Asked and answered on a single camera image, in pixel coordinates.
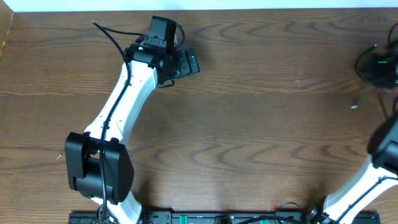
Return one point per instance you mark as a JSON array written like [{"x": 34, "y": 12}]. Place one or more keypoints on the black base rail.
[{"x": 212, "y": 218}]

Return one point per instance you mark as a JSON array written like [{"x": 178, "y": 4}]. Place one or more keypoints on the cardboard panel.
[{"x": 6, "y": 17}]

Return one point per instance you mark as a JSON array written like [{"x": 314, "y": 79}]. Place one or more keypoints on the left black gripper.
[{"x": 186, "y": 70}]

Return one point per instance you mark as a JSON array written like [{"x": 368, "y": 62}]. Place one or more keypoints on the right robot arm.
[{"x": 379, "y": 171}]

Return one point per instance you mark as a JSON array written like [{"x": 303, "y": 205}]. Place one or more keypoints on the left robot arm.
[{"x": 98, "y": 164}]

